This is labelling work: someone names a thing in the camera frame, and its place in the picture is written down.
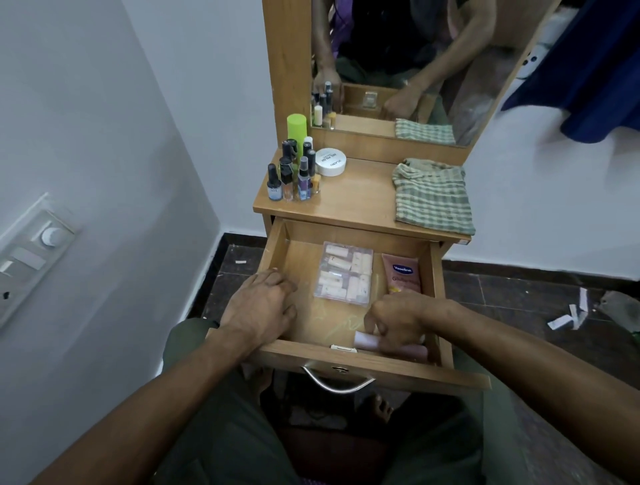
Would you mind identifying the person's left forearm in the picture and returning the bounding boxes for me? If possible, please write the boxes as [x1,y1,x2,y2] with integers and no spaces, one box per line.
[30,322,263,485]

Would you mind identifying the pink lotion tube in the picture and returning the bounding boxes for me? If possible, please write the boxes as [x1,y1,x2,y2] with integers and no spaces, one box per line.
[381,253,423,296]

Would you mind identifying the green spray can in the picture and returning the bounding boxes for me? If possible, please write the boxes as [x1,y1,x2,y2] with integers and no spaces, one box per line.
[286,113,308,161]

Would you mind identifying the person's right forearm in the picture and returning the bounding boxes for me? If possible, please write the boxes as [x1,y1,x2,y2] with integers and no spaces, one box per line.
[432,300,640,485]

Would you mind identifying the dark blue hanging cloth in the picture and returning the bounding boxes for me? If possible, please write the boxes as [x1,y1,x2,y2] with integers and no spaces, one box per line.
[501,0,640,145]

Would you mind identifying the white wall switch panel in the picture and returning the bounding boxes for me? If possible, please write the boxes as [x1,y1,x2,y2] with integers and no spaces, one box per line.
[0,192,82,330]

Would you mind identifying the person's green trousers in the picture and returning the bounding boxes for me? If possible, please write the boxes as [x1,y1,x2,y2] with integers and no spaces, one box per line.
[150,317,532,485]

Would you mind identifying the lavender cosmetic tube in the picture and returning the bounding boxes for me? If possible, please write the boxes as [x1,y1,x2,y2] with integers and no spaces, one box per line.
[354,331,429,361]

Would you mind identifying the white round cream jar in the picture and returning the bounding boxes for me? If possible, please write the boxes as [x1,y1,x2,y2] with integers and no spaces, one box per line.
[315,148,347,178]

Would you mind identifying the wooden drawer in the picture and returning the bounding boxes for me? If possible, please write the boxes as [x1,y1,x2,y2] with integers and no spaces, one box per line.
[206,217,492,396]

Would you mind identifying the person's foot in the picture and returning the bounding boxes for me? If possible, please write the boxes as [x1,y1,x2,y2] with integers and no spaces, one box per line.
[249,366,274,401]
[369,395,396,424]

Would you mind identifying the green checked cloth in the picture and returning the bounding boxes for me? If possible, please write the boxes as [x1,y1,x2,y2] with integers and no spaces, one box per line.
[391,158,477,237]

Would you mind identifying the wooden dressing table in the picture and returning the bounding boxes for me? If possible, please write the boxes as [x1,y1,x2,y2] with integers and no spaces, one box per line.
[252,0,563,246]

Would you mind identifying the person's left foot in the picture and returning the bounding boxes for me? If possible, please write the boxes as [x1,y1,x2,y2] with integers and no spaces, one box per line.
[249,366,274,401]

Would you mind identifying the grey crumpled bag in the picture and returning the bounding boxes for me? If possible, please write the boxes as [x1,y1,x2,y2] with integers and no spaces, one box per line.
[596,290,640,334]

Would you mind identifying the dressing table mirror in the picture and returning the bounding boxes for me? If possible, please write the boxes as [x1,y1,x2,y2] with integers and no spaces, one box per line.
[310,0,562,149]

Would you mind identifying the person's right foot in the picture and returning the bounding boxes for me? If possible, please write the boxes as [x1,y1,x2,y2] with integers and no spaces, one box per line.
[369,395,396,424]

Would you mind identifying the person's right hand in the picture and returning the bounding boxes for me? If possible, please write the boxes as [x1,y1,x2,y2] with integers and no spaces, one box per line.
[364,291,447,355]

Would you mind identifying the white wall socket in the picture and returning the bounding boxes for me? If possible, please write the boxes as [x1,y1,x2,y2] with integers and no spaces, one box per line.
[516,42,547,81]

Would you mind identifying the cluster of nail polish bottles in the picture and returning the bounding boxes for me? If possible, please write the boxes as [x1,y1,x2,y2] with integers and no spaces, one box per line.
[266,136,322,203]

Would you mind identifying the clear bag of sachets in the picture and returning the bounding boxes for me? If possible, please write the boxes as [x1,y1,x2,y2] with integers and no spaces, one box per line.
[313,242,375,307]

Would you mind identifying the curved metal drawer handle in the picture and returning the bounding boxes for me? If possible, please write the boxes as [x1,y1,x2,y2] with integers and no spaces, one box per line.
[301,365,376,395]

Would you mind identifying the person's left hand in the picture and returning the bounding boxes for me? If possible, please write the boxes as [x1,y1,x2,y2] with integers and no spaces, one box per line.
[220,269,299,350]

